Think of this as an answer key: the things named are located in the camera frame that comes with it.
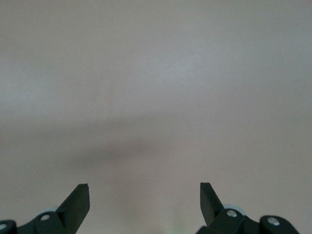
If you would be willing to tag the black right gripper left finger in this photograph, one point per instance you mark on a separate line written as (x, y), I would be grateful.
(73, 207)

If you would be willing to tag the brown table cover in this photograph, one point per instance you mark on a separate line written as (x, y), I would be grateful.
(146, 73)

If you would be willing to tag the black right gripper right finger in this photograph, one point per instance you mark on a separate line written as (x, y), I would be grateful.
(212, 209)

